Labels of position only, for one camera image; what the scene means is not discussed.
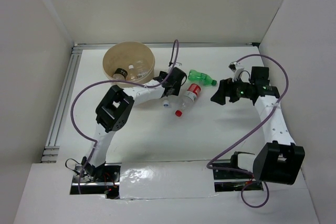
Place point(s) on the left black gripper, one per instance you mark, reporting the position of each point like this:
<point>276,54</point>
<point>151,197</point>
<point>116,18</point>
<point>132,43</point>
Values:
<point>177,89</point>

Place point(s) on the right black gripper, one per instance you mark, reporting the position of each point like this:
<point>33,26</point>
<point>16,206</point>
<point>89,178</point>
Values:
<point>226,88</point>

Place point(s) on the green plastic bottle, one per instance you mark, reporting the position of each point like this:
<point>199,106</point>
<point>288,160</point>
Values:
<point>201,78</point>

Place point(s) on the slim clear bottle blue cap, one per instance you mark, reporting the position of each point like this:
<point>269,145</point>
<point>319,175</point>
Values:
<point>166,103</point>

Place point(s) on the red label bottle red cap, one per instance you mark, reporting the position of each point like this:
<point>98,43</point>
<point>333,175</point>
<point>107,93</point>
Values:
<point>188,98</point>

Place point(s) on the blue label water bottle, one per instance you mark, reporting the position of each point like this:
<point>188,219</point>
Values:
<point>141,68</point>

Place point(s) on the black label clear bottle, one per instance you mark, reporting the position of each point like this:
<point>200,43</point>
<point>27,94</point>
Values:
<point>120,74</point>

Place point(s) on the clear crushed bottle white cap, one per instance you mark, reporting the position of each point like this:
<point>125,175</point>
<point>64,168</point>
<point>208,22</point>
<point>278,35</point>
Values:
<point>132,73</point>

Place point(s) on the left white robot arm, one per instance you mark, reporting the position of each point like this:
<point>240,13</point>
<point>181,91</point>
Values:
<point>114,109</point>

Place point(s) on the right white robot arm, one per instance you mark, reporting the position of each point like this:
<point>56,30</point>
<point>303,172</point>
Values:
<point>280,160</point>

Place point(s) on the beige round bin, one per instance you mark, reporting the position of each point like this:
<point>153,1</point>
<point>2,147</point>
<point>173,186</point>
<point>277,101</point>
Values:
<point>127,53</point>

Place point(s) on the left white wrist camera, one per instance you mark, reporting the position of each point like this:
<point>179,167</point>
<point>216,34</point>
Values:
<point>174,64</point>

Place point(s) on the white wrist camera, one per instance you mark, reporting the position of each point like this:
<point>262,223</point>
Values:
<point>174,64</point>
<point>237,69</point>

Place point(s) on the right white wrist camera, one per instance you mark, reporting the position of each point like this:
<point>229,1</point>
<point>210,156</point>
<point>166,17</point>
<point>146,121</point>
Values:
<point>237,69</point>

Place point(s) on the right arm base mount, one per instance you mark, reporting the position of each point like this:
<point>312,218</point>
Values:
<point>225,179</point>

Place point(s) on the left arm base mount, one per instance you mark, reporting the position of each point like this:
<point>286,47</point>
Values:
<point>107,183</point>

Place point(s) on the aluminium frame rail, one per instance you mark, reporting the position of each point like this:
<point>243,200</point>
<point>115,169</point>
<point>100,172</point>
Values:
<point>153,133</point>

